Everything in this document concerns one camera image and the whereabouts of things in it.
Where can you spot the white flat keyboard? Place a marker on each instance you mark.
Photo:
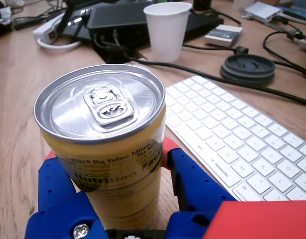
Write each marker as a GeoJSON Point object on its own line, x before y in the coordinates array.
{"type": "Point", "coordinates": [242, 142]}

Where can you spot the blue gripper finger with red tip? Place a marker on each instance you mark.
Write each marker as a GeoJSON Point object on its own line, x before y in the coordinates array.
{"type": "Point", "coordinates": [193, 184]}
{"type": "Point", "coordinates": [58, 204]}

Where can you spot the black flat dock box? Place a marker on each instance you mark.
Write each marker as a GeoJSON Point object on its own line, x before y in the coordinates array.
{"type": "Point", "coordinates": [118, 22]}

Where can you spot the white power strip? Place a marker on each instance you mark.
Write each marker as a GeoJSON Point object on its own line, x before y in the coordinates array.
{"type": "Point", "coordinates": [47, 31]}

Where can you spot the large white paper cup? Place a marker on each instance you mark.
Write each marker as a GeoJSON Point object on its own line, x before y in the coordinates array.
{"type": "Point", "coordinates": [166, 32]}

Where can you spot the red camera mount bracket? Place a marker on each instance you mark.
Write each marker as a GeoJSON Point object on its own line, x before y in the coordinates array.
{"type": "Point", "coordinates": [262, 221]}

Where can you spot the black bottle pink letter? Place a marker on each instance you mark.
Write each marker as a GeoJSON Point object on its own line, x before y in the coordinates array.
{"type": "Point", "coordinates": [202, 4]}

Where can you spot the dark round lid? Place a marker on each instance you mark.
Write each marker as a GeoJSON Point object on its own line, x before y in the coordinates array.
{"type": "Point", "coordinates": [247, 67]}

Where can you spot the white flat box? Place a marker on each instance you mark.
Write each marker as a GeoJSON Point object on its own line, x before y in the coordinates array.
{"type": "Point", "coordinates": [263, 10]}

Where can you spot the yellow energy drink can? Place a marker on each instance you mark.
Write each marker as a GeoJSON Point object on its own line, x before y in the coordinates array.
{"type": "Point", "coordinates": [100, 112]}

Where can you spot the small card box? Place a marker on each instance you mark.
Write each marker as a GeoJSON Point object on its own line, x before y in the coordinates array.
{"type": "Point", "coordinates": [222, 35]}

